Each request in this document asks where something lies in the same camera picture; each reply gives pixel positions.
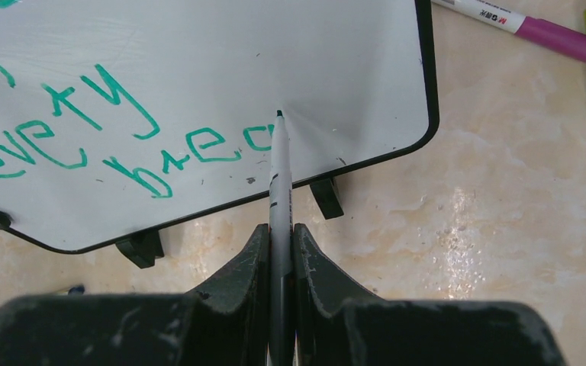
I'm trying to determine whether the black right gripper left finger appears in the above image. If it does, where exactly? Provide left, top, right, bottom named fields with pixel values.
left=0, top=224, right=269, bottom=365

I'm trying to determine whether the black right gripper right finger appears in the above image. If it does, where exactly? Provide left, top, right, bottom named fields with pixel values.
left=292, top=223, right=566, bottom=365

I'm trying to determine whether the green cap marker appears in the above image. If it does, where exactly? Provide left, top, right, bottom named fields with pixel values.
left=267, top=110, right=295, bottom=365

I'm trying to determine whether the white whiteboard black frame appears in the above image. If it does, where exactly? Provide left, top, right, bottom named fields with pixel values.
left=0, top=1, right=439, bottom=254

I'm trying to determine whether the purple cap marker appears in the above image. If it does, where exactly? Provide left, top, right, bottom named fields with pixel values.
left=432, top=0, right=586, bottom=63

